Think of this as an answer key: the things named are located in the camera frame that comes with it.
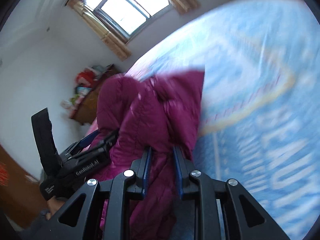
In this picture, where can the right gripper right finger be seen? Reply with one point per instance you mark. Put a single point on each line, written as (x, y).
(223, 209)

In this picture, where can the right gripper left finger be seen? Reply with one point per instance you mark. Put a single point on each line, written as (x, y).
(101, 210)

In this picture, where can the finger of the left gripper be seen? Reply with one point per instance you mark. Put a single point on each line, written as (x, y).
(87, 140)
(101, 145)

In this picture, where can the magenta puffer jacket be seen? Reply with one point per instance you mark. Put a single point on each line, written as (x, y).
(160, 112)

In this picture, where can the person left hand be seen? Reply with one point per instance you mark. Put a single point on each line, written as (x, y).
(53, 206)

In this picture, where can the brown wooden desk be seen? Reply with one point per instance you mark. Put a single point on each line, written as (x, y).
(86, 110)

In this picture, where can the green bag on desk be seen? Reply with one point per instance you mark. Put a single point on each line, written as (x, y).
(75, 100)

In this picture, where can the brown wooden door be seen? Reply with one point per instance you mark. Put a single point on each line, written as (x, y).
(21, 199)

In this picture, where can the red gift box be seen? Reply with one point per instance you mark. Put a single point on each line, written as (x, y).
(85, 78)

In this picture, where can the left beige curtain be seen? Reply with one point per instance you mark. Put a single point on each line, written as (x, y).
(112, 38)

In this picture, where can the blue and pink bedsheet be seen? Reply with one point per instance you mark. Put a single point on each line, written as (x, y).
(259, 120)

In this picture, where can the window with metal frame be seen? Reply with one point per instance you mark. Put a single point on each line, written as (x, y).
(126, 18)

